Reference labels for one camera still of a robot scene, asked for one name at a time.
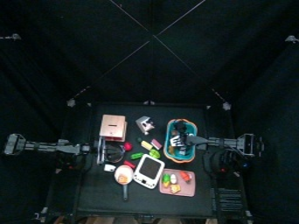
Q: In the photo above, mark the pink toy toaster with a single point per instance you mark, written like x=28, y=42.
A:
x=113, y=127

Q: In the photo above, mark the lime green toy vegetable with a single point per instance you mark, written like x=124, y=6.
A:
x=154, y=153

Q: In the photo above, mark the orange red toy shrimp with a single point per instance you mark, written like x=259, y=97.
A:
x=184, y=176

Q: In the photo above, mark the red toy food piece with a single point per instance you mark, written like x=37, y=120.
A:
x=128, y=164

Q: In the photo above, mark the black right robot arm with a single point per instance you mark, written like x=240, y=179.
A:
x=230, y=143

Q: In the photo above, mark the grey toy coffee machine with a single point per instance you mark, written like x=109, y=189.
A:
x=144, y=124

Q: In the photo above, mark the white toy egg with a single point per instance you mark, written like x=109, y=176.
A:
x=172, y=178

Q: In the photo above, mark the red toy fruit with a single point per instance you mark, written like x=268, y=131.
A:
x=127, y=146

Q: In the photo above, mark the pink toy food block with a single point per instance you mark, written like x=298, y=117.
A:
x=156, y=143

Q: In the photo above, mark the yellow toy food block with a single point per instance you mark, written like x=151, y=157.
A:
x=146, y=145

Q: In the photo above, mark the yellow green toy corn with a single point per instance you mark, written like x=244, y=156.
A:
x=166, y=180

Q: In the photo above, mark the white toy stove black top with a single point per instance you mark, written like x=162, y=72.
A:
x=148, y=171

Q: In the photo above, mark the pink toy tray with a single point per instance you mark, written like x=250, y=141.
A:
x=187, y=188

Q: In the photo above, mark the teal basket with orange rim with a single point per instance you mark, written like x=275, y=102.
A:
x=170, y=137

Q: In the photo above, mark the white label sticker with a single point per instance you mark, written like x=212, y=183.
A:
x=230, y=198

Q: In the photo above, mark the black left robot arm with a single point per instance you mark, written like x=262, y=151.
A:
x=47, y=145

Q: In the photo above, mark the toy toast slice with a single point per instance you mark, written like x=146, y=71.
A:
x=175, y=188

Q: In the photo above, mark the orange toy food piece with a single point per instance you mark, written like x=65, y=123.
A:
x=171, y=150

